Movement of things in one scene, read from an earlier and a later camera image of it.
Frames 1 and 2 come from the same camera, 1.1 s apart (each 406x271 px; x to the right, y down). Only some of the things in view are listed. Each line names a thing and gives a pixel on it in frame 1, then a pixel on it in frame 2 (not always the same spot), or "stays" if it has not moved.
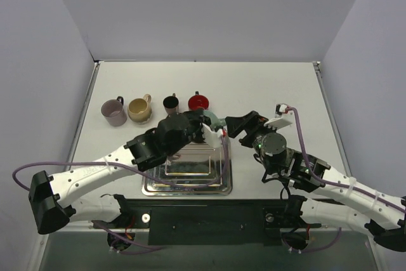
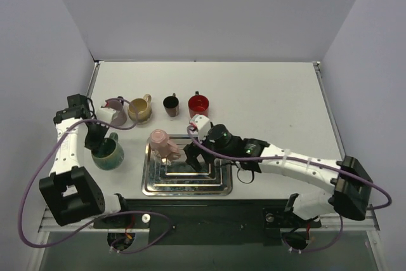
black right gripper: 252,131 to 196,150
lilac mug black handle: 113,112 stays
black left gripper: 196,125 to 95,133
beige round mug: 139,110 stays
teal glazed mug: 215,121 to 109,155
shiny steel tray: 198,164 stays
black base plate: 205,221 stays
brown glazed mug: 171,104 stays
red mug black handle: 198,101 stays
